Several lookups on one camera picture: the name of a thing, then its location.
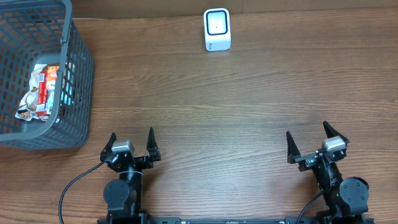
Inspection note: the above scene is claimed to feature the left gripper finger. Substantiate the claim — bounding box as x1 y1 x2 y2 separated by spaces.
100 133 116 161
146 127 161 161

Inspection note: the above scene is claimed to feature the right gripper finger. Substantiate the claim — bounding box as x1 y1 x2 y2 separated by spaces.
286 131 301 164
323 121 349 144

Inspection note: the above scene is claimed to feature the teal wet wipes pack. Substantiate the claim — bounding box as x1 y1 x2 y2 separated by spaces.
62 63 75 105

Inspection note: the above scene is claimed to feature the orange Kleenex tissue pack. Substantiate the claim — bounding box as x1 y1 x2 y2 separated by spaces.
45 65 59 115

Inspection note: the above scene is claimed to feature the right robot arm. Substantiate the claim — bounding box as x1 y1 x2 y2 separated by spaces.
286 121 374 224

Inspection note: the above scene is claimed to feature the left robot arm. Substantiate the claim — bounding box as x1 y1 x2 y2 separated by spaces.
97 128 161 224

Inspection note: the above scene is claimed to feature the white barcode scanner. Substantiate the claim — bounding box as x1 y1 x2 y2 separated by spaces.
203 8 232 52

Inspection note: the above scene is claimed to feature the red snack stick packet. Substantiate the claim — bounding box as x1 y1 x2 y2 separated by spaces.
35 70 48 116

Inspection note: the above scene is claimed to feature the beige snack pouch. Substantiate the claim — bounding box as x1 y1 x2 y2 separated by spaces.
15 64 47 121

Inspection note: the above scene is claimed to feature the grey plastic mesh basket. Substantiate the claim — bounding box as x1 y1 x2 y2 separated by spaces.
1 1 95 149

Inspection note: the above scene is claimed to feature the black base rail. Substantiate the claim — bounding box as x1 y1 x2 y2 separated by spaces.
96 216 376 224

